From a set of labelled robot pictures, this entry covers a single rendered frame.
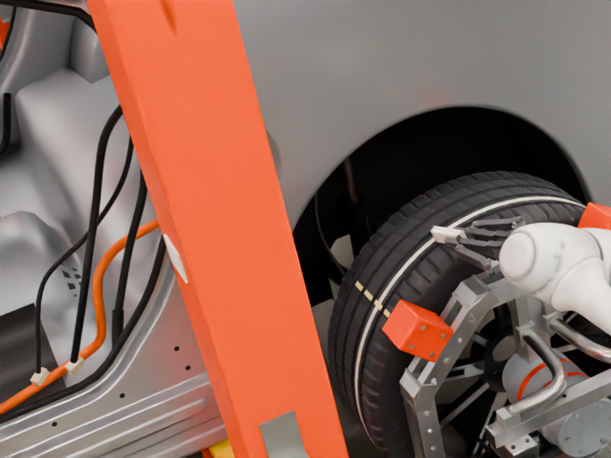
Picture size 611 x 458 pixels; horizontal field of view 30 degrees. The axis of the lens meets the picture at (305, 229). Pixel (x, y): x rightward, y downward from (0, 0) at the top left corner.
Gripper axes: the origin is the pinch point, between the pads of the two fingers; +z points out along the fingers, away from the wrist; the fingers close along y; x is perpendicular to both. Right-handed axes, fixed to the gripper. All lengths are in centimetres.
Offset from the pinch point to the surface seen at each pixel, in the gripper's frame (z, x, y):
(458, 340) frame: -5.3, -12.0, -14.0
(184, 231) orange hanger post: -9, 51, -46
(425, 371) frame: -1.6, -13.3, -21.4
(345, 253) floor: 169, -125, 80
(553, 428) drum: -19.2, -30.9, -15.8
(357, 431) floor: 99, -113, 7
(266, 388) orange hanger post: -7, 20, -50
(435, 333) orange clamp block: -4.9, -6.2, -17.2
